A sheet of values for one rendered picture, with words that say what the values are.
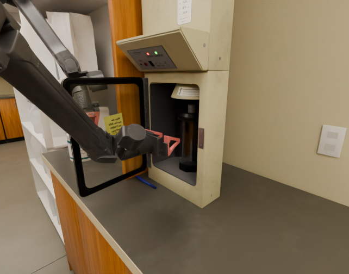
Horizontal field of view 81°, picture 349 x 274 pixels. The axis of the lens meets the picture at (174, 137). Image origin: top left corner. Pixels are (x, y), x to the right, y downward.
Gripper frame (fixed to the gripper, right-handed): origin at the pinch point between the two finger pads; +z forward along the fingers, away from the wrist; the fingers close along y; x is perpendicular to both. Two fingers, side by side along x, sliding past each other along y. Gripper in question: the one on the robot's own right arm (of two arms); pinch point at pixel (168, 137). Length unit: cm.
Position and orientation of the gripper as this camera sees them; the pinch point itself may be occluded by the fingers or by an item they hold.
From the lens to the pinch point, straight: 74.4
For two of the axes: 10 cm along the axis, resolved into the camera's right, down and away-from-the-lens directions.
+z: 7.4, -2.1, 6.4
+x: 0.2, 9.5, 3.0
